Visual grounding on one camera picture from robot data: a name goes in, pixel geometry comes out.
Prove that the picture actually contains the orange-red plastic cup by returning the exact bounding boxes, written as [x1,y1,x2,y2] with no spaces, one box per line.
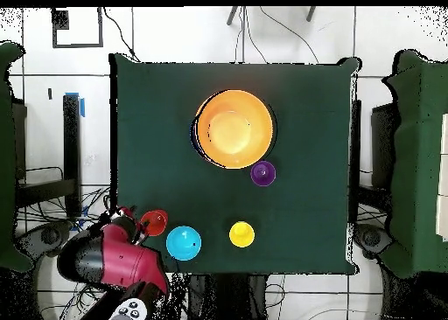
[139,208,170,238]

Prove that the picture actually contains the small dark blue bowl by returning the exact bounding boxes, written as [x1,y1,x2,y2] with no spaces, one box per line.
[190,122,200,155]

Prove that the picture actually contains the large yellow plastic bowl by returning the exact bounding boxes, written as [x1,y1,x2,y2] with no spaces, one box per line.
[194,89,275,170]

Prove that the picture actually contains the small cyan plastic bowl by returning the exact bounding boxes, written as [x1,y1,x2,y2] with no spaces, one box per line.
[165,226,203,262]

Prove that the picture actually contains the yellow plastic cup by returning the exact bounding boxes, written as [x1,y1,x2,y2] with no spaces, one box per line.
[228,220,256,248]

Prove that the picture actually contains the green cloth side table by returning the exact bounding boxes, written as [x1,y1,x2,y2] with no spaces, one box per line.
[379,50,448,280]
[0,41,34,273]

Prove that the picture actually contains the purple plastic cup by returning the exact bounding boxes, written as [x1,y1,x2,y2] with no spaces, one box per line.
[249,160,277,187]

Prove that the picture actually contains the dark green tablecloth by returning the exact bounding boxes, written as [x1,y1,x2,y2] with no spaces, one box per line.
[109,52,361,276]

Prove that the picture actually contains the white boxes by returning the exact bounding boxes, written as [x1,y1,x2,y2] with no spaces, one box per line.
[435,112,448,244]

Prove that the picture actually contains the black cable tangle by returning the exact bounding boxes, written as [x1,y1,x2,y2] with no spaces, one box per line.
[17,184,113,317]

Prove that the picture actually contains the black pedestal leg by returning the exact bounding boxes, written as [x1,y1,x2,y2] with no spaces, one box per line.
[353,223,395,260]
[15,219,74,260]

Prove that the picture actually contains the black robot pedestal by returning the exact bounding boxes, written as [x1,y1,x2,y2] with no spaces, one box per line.
[186,273,271,320]

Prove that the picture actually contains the black square frame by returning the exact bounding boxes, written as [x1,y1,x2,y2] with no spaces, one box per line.
[51,7,105,49]

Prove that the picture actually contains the thin black cable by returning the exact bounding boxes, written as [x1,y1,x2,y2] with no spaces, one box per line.
[258,6,320,65]

